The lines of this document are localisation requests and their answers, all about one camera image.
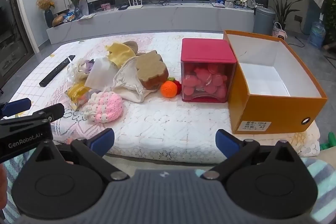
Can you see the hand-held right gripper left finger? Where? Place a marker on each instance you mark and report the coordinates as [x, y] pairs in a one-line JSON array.
[[101, 138]]

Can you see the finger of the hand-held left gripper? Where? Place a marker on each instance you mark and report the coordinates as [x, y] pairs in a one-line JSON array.
[[17, 106], [53, 111]]

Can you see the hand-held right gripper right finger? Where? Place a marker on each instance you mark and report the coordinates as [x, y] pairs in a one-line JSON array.
[[227, 140]]

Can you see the plastic-wrapped purple flower bouquet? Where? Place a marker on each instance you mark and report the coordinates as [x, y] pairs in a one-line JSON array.
[[86, 67]]

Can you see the orange cardboard box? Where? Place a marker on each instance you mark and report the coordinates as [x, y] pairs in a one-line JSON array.
[[273, 106]]

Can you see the yellow cloth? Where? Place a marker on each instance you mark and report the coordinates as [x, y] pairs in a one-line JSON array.
[[120, 52]]

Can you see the yellow snack packet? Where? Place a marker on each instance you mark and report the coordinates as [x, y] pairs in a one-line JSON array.
[[76, 94]]

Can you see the pink white crochet plush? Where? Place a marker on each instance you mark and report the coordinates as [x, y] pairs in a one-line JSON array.
[[105, 106]]

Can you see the black remote control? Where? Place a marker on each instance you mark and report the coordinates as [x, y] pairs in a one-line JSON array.
[[56, 70]]

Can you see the pink plush toys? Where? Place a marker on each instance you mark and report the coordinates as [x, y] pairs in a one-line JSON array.
[[207, 82]]

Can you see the white patterned mattress cover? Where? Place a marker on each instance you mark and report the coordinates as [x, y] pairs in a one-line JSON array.
[[162, 119]]

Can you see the red crochet strawberry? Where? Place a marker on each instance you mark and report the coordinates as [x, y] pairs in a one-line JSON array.
[[178, 85]]

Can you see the glass sliding door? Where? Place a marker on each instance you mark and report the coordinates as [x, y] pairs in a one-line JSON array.
[[10, 29]]

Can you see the orange crochet ball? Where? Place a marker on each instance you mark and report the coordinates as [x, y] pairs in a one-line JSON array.
[[168, 88]]

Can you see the bread-shaped plush toy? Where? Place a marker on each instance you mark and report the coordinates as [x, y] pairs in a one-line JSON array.
[[151, 71]]

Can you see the red storage box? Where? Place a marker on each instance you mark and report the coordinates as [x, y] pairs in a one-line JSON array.
[[207, 50]]

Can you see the bread snack bag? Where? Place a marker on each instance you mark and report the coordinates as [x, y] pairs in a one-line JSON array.
[[58, 19]]

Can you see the beige plush toy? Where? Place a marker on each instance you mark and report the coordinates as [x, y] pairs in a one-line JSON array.
[[131, 45]]

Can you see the green plastic object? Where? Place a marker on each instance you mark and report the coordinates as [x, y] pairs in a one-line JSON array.
[[329, 145]]

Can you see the yellow dried flowers in vase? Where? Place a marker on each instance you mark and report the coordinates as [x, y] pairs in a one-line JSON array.
[[46, 2]]

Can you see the pink card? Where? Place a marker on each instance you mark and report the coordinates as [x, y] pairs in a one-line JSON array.
[[105, 6]]

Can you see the pink space heater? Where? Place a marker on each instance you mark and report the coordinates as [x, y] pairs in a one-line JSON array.
[[279, 33]]

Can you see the grey trash can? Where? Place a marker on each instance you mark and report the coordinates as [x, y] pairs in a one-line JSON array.
[[263, 22]]

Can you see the grey marble media console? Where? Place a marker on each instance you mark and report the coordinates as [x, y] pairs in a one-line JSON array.
[[157, 19]]

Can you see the white router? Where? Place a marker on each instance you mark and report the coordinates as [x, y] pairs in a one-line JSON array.
[[134, 5]]

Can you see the blue water bottle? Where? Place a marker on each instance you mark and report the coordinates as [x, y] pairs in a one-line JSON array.
[[316, 36]]

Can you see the tall green potted plant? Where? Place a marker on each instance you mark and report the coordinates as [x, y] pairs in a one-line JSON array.
[[283, 8]]

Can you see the leafy green plant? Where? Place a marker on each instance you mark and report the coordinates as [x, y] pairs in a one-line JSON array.
[[331, 8]]

